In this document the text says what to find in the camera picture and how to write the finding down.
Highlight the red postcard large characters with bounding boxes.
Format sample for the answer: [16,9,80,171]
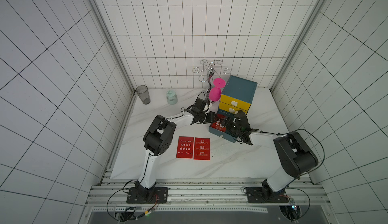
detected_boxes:
[209,114,229,133]

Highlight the teal bottom drawer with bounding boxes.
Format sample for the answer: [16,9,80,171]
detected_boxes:
[209,109,250,144]

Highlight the yellow drawer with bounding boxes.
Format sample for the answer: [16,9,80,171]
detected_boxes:
[220,95,252,111]
[219,102,248,114]

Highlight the yellow top drawer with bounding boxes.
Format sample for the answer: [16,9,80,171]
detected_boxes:
[220,95,252,111]

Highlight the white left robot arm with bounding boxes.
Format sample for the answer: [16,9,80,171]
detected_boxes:
[135,98,218,194]

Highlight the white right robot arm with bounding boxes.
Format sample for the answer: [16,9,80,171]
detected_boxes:
[220,110,318,199]

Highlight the teal drawer cabinet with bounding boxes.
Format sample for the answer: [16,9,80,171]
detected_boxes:
[221,75,257,102]

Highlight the pink silicone goblet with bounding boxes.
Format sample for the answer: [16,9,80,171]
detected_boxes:
[209,78,226,102]

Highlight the mint green jar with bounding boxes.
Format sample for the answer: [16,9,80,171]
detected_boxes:
[166,90,178,105]

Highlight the chrome cup holder stand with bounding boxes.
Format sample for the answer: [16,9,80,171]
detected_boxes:
[193,59,231,102]

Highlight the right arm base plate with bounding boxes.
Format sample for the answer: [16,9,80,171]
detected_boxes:
[244,187,289,204]

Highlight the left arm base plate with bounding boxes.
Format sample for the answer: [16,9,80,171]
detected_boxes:
[126,187,169,204]

